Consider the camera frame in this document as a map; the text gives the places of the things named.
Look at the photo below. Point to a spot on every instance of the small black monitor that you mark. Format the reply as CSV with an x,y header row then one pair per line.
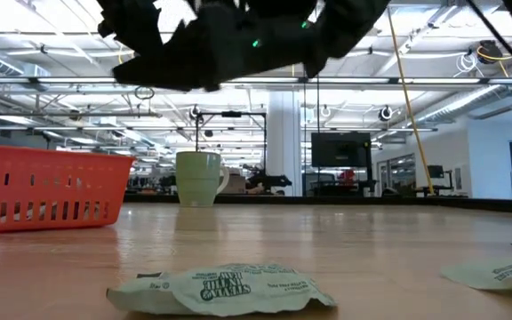
x,y
436,171

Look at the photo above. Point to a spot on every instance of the green ceramic mug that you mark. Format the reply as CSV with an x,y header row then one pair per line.
x,y
198,178

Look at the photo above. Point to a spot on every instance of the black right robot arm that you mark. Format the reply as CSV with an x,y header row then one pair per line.
x,y
354,22

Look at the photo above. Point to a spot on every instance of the black monitor screen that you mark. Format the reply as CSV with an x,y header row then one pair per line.
x,y
340,149

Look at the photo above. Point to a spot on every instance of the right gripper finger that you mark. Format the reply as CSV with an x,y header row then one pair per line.
x,y
167,73

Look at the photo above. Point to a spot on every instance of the black background rig frame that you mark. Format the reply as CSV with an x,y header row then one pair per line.
x,y
231,114

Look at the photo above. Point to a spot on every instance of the green white stevia packet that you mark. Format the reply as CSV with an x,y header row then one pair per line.
x,y
220,289
496,275

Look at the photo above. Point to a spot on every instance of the yellow black ceiling reel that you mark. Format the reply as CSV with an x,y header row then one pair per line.
x,y
489,51

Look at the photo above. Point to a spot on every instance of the white building pillar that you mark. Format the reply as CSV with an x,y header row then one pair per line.
x,y
285,142

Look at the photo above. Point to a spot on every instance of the orange plastic basket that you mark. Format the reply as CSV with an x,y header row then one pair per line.
x,y
38,164

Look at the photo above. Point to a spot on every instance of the black background robot arm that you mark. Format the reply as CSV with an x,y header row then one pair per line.
x,y
269,181

